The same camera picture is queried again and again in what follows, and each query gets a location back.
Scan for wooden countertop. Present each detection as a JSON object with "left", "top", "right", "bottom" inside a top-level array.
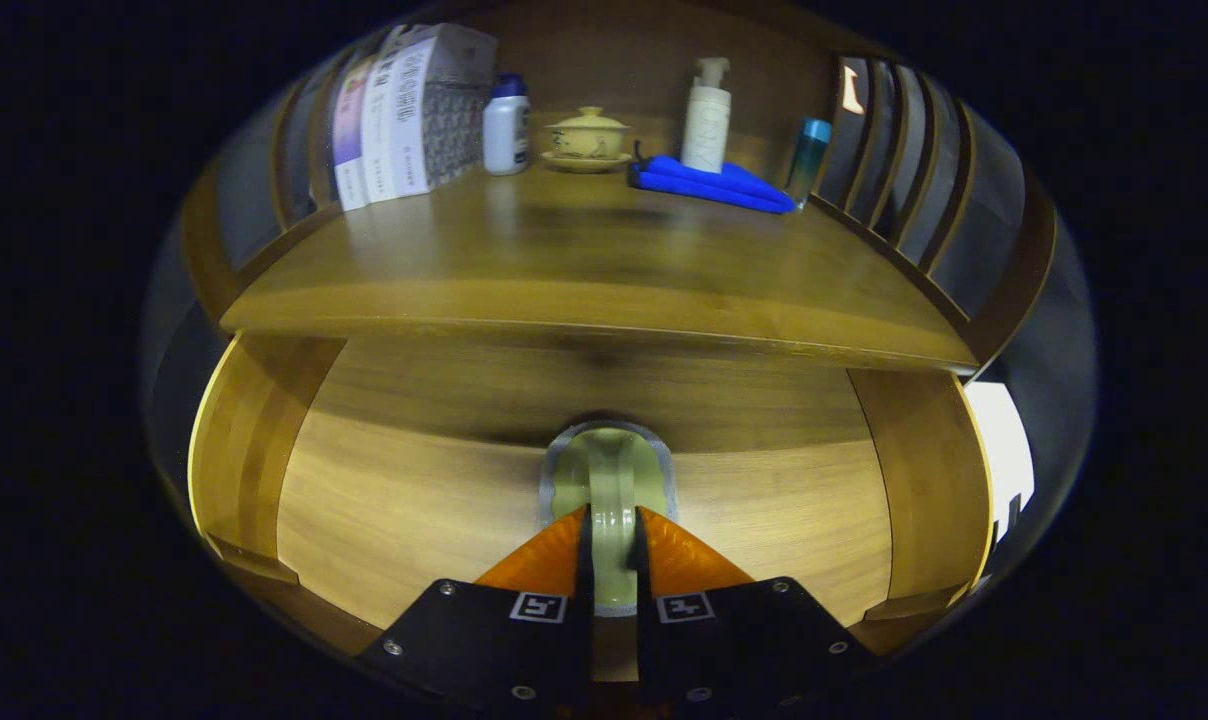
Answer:
[{"left": 219, "top": 165, "right": 980, "bottom": 371}]

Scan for white grey storage unit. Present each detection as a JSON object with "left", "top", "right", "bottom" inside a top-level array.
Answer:
[{"left": 964, "top": 380, "right": 1037, "bottom": 546}]

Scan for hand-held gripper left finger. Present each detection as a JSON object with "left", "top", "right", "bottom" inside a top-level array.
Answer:
[{"left": 352, "top": 503, "right": 597, "bottom": 713}]

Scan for white bottle with blue cap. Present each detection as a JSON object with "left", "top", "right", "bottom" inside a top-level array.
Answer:
[{"left": 482, "top": 73, "right": 532, "bottom": 177}]

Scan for white pump bottle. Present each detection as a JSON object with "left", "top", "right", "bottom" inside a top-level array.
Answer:
[{"left": 680, "top": 57, "right": 733, "bottom": 174}]

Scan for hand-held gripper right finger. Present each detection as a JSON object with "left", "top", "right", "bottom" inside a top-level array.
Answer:
[{"left": 632, "top": 503, "right": 880, "bottom": 713}]

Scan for wooden drawer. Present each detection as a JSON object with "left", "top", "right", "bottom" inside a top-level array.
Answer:
[{"left": 186, "top": 330, "right": 995, "bottom": 681}]

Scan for pink purple book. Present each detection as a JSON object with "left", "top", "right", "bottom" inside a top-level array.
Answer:
[{"left": 331, "top": 55, "right": 377, "bottom": 212}]

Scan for thick white patterned book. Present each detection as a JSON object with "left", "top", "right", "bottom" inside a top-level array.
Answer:
[{"left": 392, "top": 22, "right": 500, "bottom": 197}]

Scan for blue folded cloth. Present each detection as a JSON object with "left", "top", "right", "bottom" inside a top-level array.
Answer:
[{"left": 627, "top": 143, "right": 797, "bottom": 215}]

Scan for wooden cabinet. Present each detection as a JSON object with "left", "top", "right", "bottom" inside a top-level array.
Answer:
[{"left": 174, "top": 0, "right": 1063, "bottom": 373}]

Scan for thin white book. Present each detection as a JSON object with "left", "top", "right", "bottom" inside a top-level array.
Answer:
[{"left": 360, "top": 30, "right": 435, "bottom": 204}]

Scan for slim teal bottle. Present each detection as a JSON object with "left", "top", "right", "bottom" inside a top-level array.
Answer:
[{"left": 784, "top": 118, "right": 833, "bottom": 209}]

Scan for yellow lidded teacup with saucer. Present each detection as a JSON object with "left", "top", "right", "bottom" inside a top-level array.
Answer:
[{"left": 540, "top": 106, "right": 635, "bottom": 174}]

